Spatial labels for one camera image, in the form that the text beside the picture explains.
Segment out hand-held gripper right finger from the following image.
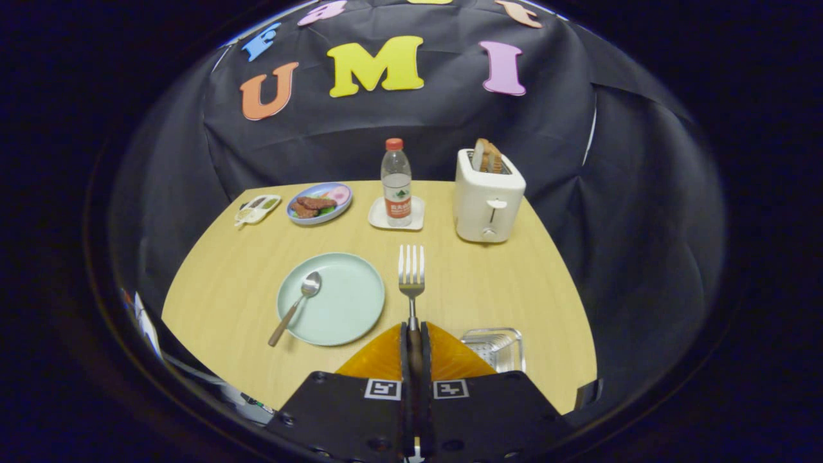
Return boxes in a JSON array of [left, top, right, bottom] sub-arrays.
[[415, 322, 573, 463]]

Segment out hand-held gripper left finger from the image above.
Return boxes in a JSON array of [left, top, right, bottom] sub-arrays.
[[265, 322, 415, 463]]

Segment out silver spoon with wooden handle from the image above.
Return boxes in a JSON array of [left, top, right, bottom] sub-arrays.
[[268, 271, 322, 348]]

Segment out silver fork with wooden handle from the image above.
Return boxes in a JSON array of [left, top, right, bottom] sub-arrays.
[[398, 244, 426, 351]]

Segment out black table corner piece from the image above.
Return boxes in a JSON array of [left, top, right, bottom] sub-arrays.
[[574, 378, 605, 410]]

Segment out pale green plate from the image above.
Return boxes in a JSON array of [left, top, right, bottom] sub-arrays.
[[276, 252, 386, 347]]

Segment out blue plate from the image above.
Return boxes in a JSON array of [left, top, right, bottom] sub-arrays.
[[287, 182, 353, 226]]

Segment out white square coaster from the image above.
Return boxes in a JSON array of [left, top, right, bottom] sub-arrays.
[[368, 195, 426, 231]]

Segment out white toaster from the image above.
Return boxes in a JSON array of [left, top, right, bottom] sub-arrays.
[[453, 149, 527, 244]]

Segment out white divided sauce dish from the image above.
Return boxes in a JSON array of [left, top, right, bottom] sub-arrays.
[[234, 194, 282, 228]]

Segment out clear bottle with red cap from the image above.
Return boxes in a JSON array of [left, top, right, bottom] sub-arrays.
[[381, 138, 413, 227]]

